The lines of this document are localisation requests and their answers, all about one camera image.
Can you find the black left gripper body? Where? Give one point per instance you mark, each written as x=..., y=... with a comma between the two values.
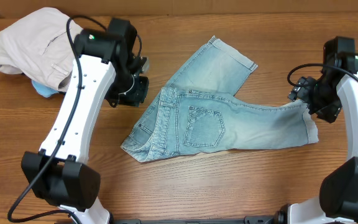
x=134, y=92

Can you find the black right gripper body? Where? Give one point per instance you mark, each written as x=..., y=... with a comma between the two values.
x=319, y=106

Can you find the light blue denim shorts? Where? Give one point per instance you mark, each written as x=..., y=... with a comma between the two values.
x=197, y=111

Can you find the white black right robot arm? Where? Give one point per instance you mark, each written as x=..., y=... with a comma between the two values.
x=335, y=91

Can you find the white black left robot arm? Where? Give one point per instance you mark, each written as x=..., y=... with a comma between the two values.
x=104, y=69

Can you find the light blue folded garment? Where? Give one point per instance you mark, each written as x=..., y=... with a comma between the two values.
x=43, y=90

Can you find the beige folded trousers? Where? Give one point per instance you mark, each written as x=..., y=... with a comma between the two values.
x=37, y=45

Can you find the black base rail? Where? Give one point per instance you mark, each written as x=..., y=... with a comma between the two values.
x=245, y=220

